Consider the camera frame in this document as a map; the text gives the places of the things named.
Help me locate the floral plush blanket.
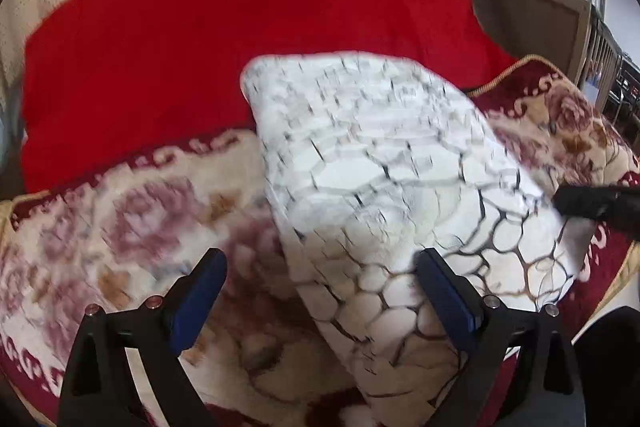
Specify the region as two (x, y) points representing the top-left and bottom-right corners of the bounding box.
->
(0, 54), (640, 427)

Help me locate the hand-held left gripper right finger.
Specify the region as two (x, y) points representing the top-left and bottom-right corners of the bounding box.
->
(414, 248), (586, 427)

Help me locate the white crackle-pattern jacket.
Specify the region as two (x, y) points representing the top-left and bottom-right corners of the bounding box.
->
(240, 51), (598, 427)

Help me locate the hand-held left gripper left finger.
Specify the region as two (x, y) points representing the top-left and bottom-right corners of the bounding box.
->
(57, 248), (228, 427)

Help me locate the red quilt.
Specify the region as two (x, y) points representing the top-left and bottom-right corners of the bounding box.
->
(21, 0), (518, 192)

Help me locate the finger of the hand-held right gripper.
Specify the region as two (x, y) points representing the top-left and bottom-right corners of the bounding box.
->
(554, 184), (640, 243)

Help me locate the wooden chair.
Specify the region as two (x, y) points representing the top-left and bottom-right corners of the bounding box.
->
(580, 12), (640, 122)

